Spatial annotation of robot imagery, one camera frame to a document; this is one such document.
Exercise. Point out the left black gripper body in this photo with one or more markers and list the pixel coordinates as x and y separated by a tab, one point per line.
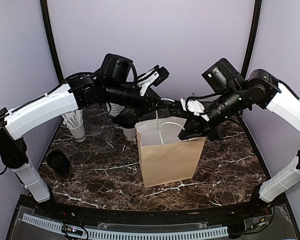
117	95

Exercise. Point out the right black frame post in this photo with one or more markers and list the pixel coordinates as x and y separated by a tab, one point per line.
252	37

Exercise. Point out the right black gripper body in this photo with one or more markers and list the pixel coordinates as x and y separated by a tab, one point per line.
232	102

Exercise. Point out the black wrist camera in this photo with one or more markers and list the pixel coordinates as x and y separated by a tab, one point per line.
117	67
223	76

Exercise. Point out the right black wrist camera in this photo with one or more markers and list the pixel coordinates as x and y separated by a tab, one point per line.
223	76

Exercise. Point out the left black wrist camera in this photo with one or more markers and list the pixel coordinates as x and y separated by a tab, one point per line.
117	67

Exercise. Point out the white cup holding straws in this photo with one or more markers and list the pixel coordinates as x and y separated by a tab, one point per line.
77	132

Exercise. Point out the black coffee cup lid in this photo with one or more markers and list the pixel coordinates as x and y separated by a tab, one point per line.
128	121

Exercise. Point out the brown paper bag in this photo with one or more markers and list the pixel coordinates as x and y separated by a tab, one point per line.
163	157

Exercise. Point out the black curved front rail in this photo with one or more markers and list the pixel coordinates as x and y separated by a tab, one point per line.
92	216

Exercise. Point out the white paper coffee cup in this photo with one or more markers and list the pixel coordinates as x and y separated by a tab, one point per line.
130	134

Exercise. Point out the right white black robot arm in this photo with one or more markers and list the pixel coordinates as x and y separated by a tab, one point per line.
267	92

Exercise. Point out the grey slotted cable duct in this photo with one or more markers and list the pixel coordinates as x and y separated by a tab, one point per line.
111	231

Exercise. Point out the black frame post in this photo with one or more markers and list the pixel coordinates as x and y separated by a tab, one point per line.
50	39
252	37

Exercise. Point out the stack of black lids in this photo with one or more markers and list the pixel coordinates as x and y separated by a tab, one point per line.
58	161

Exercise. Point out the left black frame post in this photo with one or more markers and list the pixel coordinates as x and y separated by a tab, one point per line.
50	39

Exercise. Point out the stack of paper cups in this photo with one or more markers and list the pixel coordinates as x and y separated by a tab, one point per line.
116	113

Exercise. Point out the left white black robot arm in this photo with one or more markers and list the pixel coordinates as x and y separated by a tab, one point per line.
74	94

